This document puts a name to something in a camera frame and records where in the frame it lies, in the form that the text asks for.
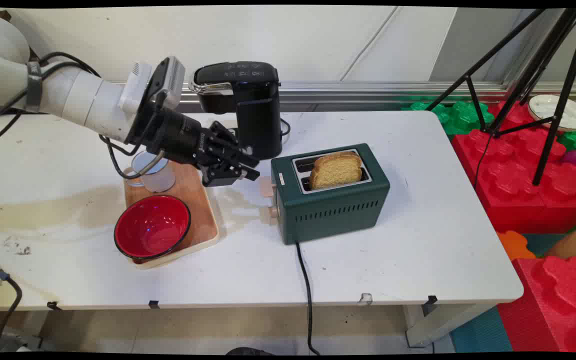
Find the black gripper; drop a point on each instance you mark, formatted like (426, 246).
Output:
(183, 136)

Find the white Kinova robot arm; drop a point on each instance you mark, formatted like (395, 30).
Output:
(73, 95)

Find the wooden tray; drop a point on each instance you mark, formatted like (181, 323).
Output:
(200, 205)

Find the black coffee machine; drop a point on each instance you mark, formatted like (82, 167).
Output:
(248, 107)

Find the clear plastic cup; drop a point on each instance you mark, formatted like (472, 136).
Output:
(155, 175)

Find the red bowl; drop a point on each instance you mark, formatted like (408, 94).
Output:
(152, 226)

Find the toasted bread slice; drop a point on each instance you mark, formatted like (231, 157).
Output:
(337, 169)

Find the green two-slot toaster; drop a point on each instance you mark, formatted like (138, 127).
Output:
(333, 200)

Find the green foam block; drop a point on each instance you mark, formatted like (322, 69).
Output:
(460, 116)

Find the large red foam block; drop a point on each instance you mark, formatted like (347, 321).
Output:
(523, 175)

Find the orange foam piece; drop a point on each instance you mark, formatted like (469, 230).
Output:
(514, 245)

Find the white plate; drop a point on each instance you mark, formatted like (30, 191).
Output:
(558, 111)

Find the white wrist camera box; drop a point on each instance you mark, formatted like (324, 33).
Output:
(160, 85)

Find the black camera tripod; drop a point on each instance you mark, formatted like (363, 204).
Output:
(543, 85)

